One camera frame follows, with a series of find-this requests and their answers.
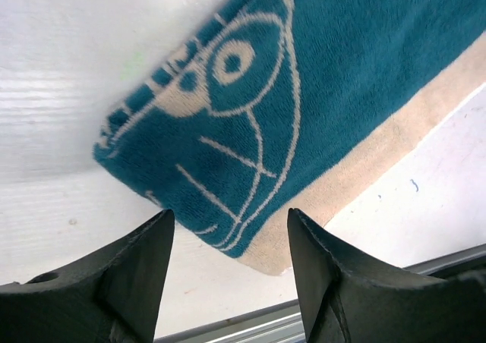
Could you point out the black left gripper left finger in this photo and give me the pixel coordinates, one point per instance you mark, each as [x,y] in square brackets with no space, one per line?
[110,295]

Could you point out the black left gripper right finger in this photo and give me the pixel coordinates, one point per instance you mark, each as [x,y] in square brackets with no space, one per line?
[347,295]

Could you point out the teal beige cartoon towel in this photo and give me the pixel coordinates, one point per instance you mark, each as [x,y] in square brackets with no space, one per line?
[280,104]

